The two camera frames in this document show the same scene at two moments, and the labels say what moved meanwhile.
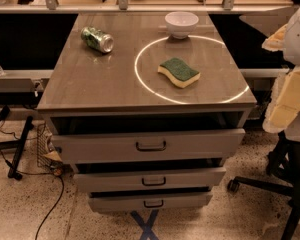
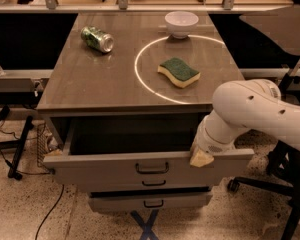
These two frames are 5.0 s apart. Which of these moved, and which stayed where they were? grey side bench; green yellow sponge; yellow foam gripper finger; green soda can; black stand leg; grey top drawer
Moved: grey top drawer; yellow foam gripper finger
Stayed: black stand leg; green yellow sponge; grey side bench; green soda can
